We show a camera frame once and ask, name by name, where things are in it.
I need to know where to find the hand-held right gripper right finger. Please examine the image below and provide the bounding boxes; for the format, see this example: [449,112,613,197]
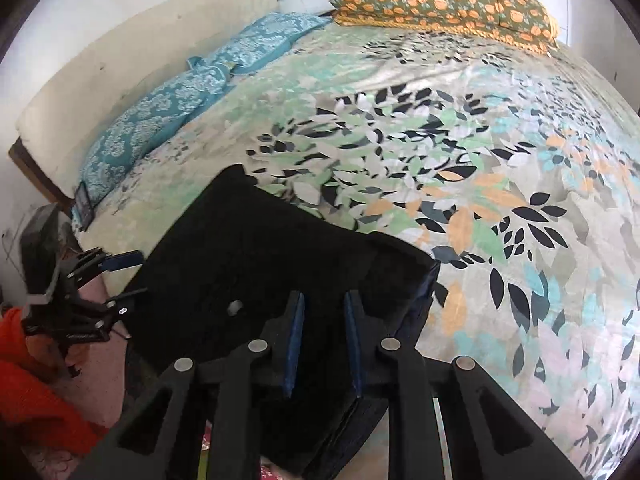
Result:
[343,290,586,480]

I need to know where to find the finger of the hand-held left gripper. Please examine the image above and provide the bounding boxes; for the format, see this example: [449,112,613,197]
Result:
[66,249,146,282]
[79,286,149,329]

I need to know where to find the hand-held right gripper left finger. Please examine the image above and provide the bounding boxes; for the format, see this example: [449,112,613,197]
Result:
[70,290,307,480]

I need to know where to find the black pants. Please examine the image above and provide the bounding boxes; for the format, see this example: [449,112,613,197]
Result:
[122,164,442,479]

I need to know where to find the teal patterned pillow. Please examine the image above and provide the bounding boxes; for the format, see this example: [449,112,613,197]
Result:
[80,67,237,211]
[186,11,332,80]

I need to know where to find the cream padded headboard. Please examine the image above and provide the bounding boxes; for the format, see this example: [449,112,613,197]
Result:
[15,0,279,197]

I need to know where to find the leaf print bedsheet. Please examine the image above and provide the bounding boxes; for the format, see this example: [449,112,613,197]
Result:
[75,25,640,480]

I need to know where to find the orange floral pillow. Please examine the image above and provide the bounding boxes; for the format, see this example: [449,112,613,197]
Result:
[327,0,501,36]
[487,0,560,55]

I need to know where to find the wooden bed frame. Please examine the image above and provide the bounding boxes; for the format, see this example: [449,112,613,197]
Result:
[7,136,77,217]

